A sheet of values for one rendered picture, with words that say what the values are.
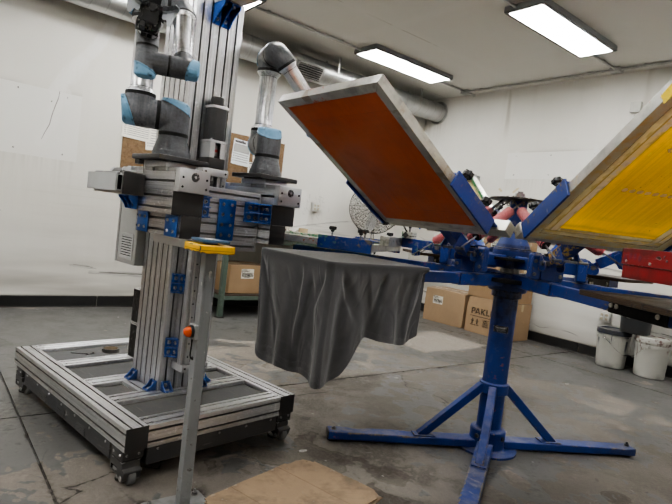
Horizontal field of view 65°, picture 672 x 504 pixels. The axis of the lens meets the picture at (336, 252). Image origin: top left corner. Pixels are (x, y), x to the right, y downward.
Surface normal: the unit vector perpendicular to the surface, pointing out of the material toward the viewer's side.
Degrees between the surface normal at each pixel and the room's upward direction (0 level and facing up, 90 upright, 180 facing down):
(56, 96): 90
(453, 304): 90
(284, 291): 93
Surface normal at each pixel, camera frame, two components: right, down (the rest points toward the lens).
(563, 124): -0.77, -0.06
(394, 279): 0.62, 0.19
